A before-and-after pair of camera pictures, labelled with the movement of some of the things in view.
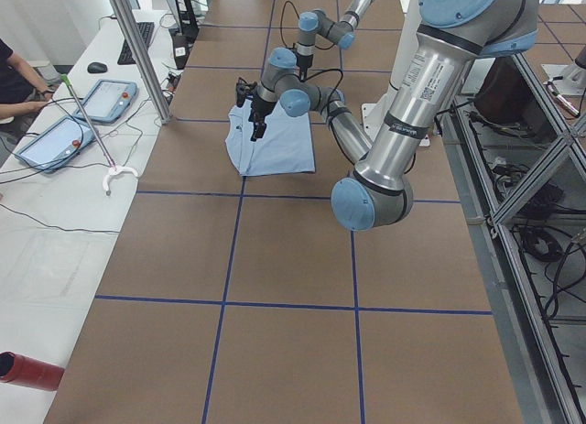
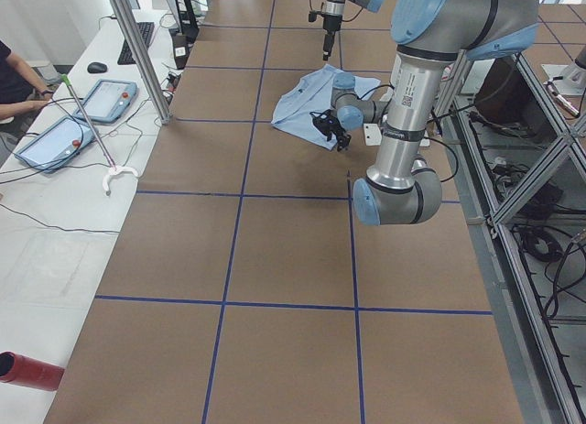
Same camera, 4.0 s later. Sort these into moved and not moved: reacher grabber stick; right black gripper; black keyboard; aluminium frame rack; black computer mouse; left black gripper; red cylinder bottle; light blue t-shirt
Moved: light blue t-shirt; right black gripper; left black gripper
Not moved: black keyboard; reacher grabber stick; red cylinder bottle; black computer mouse; aluminium frame rack
